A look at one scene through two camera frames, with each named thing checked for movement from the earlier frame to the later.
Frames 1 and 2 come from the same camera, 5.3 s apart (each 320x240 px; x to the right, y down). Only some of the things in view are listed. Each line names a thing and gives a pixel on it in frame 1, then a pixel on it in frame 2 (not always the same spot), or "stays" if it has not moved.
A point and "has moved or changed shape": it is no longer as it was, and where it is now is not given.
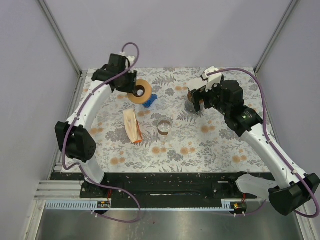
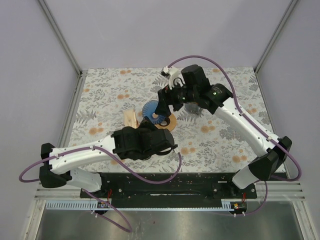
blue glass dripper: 148,103 has moved or changed shape
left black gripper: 131,87 -> 146,125
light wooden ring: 146,87 -> 171,125
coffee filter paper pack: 132,127 stays
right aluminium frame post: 292,5 stays
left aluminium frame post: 60,36 stays
